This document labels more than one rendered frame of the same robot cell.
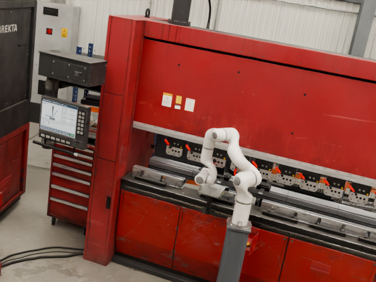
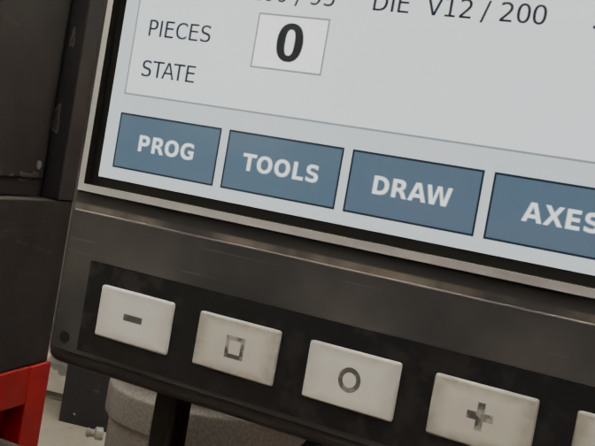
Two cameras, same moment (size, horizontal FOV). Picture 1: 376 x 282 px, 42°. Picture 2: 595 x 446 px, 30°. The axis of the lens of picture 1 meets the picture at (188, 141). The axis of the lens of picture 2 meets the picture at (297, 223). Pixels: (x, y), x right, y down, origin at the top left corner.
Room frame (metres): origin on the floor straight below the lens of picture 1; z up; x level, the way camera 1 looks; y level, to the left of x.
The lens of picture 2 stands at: (3.47, 1.06, 1.34)
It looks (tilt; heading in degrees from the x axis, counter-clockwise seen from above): 3 degrees down; 11
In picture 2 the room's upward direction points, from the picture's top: 10 degrees clockwise
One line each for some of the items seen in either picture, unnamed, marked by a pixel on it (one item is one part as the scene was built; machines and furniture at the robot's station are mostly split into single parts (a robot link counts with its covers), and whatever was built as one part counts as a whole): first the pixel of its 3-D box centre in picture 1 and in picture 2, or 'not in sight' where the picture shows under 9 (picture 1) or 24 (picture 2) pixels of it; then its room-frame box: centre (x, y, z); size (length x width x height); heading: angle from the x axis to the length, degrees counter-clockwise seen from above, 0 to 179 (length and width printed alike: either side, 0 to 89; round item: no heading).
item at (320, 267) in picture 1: (320, 267); not in sight; (3.69, -1.26, 0.59); 0.15 x 0.02 x 0.07; 74
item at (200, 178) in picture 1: (202, 177); not in sight; (3.73, -0.16, 1.19); 0.13 x 0.09 x 0.08; 164
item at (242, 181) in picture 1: (243, 187); not in sight; (3.36, -0.45, 1.30); 0.19 x 0.12 x 0.24; 132
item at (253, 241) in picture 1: (243, 238); not in sight; (3.66, -0.57, 0.75); 0.20 x 0.16 x 0.18; 66
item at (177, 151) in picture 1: (175, 145); not in sight; (4.23, 0.10, 1.26); 0.15 x 0.09 x 0.17; 74
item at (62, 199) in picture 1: (82, 181); not in sight; (4.86, 1.04, 0.50); 0.50 x 0.50 x 1.00; 74
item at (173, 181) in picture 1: (158, 177); not in sight; (4.27, 0.22, 0.92); 0.50 x 0.06 x 0.10; 74
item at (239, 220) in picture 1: (241, 212); not in sight; (3.38, -0.48, 1.09); 0.19 x 0.19 x 0.18
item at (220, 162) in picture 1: (218, 156); not in sight; (4.12, -0.29, 1.26); 0.15 x 0.09 x 0.17; 74
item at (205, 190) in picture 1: (211, 189); not in sight; (3.98, -0.27, 1.00); 0.26 x 0.18 x 0.01; 164
